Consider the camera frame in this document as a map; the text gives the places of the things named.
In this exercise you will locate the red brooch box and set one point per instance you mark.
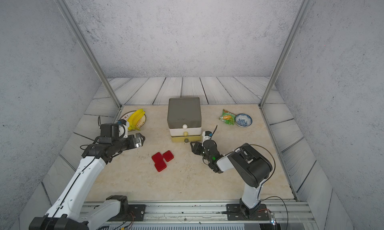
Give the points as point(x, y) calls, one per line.
point(168, 156)
point(157, 158)
point(160, 166)

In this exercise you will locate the white drawer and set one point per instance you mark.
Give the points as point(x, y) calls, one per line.
point(186, 132)

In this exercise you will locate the grey top drawer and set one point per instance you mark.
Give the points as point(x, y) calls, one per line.
point(184, 111)

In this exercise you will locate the yellow toy banana bunch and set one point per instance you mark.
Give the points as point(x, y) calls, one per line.
point(134, 119)

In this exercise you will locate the right aluminium frame post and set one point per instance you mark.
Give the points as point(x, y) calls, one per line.
point(285, 51)

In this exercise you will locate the green snack packet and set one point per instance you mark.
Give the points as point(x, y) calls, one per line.
point(227, 117)

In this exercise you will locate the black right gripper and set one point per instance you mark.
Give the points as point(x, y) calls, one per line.
point(197, 148)

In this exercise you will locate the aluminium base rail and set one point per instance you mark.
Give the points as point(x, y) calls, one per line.
point(275, 214)

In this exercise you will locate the three-tier drawer cabinet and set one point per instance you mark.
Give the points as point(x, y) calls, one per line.
point(185, 119)

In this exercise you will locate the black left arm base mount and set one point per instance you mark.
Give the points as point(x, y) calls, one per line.
point(128, 212)

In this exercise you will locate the red brooch box front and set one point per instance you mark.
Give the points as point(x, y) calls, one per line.
point(160, 166)

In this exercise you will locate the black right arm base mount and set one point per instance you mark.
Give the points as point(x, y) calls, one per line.
point(240, 212)

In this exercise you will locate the blue white ceramic bowl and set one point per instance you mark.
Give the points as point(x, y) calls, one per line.
point(243, 120)

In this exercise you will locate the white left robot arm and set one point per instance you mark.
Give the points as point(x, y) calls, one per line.
point(65, 212)

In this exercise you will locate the patterned round plate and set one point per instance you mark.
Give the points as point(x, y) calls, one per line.
point(140, 123)

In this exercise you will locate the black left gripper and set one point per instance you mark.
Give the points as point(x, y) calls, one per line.
point(134, 144)

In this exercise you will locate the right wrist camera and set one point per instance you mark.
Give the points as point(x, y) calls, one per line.
point(207, 135)

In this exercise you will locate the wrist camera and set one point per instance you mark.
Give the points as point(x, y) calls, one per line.
point(207, 135)
point(123, 128)

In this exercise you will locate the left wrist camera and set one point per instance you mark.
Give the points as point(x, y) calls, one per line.
point(123, 128)

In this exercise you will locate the yellow bottom drawer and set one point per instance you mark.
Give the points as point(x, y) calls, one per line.
point(186, 139)

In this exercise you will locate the left aluminium frame post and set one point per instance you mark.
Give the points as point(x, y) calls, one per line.
point(69, 18)

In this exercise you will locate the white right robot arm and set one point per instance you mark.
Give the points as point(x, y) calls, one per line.
point(252, 167)

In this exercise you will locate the aluminium frame post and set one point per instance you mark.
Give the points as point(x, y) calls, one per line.
point(69, 18)
point(285, 51)

